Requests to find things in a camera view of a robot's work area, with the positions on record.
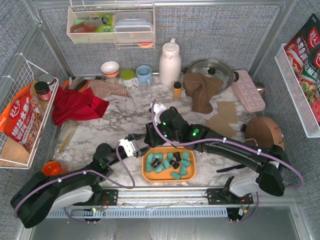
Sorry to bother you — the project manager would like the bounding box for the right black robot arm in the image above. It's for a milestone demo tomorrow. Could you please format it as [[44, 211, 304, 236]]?
[[144, 104, 288, 197]]

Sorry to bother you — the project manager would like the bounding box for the black small lid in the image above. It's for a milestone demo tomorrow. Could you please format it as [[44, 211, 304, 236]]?
[[240, 124, 247, 132]]

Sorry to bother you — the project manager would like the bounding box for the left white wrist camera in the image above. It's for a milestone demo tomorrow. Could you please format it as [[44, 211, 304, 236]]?
[[118, 138, 139, 159]]

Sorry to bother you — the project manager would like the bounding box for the pink egg tray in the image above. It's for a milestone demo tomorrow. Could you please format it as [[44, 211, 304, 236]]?
[[232, 69, 266, 113]]

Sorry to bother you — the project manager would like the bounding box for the white wire wall basket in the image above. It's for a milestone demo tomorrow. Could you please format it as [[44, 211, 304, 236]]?
[[0, 53, 60, 169]]

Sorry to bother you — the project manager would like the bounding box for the steel pot with lid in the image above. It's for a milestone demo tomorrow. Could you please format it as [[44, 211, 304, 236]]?
[[183, 59, 240, 95]]

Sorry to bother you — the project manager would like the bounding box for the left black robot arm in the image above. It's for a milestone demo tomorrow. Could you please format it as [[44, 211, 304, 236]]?
[[10, 143, 132, 228]]

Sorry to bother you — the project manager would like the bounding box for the blue mug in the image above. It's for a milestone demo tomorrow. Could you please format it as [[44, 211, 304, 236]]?
[[136, 65, 154, 87]]

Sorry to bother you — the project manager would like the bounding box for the white thermos jug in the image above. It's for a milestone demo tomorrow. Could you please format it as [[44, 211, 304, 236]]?
[[159, 38, 182, 87]]

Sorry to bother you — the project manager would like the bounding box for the red cloth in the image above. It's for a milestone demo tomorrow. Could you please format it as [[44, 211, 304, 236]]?
[[52, 87, 110, 126]]

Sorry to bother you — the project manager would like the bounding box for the clear plastic food container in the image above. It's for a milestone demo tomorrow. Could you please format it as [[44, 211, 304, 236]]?
[[113, 11, 154, 43]]

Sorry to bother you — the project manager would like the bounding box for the green lid white cup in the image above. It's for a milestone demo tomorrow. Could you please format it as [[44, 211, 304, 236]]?
[[120, 69, 139, 88]]

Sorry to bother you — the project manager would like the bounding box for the brown cloth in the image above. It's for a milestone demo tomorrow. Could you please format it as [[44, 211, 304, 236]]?
[[183, 72, 224, 114]]

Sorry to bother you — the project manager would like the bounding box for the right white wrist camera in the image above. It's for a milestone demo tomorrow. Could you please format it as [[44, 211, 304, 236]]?
[[151, 103, 167, 125]]

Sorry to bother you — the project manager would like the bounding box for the round wooden board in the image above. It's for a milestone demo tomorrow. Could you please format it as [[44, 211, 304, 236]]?
[[244, 116, 285, 150]]

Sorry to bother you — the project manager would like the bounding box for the purple handled knife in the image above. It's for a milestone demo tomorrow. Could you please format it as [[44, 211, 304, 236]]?
[[216, 164, 245, 173]]

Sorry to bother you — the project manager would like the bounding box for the orange plastic tray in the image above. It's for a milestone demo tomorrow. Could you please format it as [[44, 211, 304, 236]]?
[[142, 146, 197, 183]]

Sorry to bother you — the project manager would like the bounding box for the black coffee capsule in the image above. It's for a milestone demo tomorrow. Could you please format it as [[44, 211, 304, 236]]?
[[173, 151, 182, 163], [169, 159, 180, 169], [151, 158, 161, 169]]

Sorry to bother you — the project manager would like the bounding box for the striped beige cloth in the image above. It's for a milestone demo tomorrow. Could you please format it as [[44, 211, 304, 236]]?
[[88, 79, 131, 99]]

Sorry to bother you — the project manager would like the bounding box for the teal coffee capsule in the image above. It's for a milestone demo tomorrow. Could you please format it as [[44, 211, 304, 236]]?
[[180, 159, 191, 168], [155, 165, 165, 174], [179, 165, 187, 176], [166, 152, 174, 161], [171, 171, 182, 180], [182, 151, 190, 160], [153, 153, 164, 160], [162, 159, 170, 169], [146, 153, 154, 163]]

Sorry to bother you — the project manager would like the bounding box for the orange spice bottle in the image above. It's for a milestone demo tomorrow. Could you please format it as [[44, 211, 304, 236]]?
[[173, 81, 182, 99]]

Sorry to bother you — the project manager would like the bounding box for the red snack bag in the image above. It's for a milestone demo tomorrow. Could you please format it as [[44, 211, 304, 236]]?
[[0, 84, 43, 153]]

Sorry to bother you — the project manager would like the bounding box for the white orange striped bowl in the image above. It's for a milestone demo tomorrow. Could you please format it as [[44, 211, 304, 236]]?
[[100, 61, 120, 78]]

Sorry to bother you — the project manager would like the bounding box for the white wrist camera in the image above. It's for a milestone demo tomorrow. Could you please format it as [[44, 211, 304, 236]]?
[[151, 103, 167, 125], [118, 138, 139, 159]]

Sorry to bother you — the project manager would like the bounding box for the orange cup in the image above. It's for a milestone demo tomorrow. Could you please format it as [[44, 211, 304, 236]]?
[[41, 161, 68, 177]]

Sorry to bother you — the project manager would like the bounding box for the red lid glass jar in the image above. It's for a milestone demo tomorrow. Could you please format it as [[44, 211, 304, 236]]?
[[34, 81, 52, 101]]

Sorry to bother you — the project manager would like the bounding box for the silver lid glass jar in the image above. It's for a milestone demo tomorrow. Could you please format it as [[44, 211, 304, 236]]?
[[39, 73, 55, 86]]

